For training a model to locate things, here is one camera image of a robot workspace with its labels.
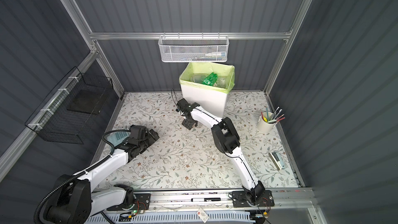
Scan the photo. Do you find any green soda bottle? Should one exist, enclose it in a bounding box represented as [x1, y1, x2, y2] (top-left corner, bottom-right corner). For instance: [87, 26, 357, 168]
[202, 72, 218, 87]

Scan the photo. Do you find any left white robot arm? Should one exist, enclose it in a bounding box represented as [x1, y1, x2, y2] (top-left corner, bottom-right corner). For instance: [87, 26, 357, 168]
[33, 125, 159, 224]

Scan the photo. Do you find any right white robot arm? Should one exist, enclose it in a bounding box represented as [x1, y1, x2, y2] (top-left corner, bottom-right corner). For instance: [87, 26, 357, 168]
[176, 99, 265, 206]

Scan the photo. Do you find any white trash bin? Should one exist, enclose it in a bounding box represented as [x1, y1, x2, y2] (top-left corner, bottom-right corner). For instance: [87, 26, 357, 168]
[180, 83, 229, 117]

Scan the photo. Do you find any green bin liner bag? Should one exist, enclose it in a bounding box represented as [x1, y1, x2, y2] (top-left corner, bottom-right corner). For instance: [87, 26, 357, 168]
[179, 62, 235, 93]

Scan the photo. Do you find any white pencil cup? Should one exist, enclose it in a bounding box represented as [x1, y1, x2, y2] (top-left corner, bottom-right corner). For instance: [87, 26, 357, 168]
[257, 112, 277, 134]

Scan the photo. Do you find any black marker pen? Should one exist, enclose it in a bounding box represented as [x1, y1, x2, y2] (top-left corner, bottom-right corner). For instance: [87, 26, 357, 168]
[191, 198, 221, 202]

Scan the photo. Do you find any white red tag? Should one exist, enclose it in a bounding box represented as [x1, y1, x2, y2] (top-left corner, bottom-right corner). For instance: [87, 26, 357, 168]
[197, 208, 209, 223]

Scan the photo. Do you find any white wire mesh basket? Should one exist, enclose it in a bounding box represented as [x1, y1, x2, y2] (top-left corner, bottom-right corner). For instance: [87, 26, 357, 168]
[158, 36, 230, 63]

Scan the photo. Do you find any black corrugated cable hose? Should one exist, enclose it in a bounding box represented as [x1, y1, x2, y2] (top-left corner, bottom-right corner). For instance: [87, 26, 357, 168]
[33, 129, 131, 224]

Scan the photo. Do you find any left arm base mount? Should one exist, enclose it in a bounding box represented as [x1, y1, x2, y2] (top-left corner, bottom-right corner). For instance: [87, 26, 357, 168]
[106, 194, 151, 212]

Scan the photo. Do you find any black wire basket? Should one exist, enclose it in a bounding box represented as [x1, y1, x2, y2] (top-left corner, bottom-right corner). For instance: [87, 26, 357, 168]
[24, 67, 114, 145]

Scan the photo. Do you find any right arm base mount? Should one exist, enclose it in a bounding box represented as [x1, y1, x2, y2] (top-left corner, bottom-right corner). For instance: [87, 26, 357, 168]
[228, 190, 275, 208]

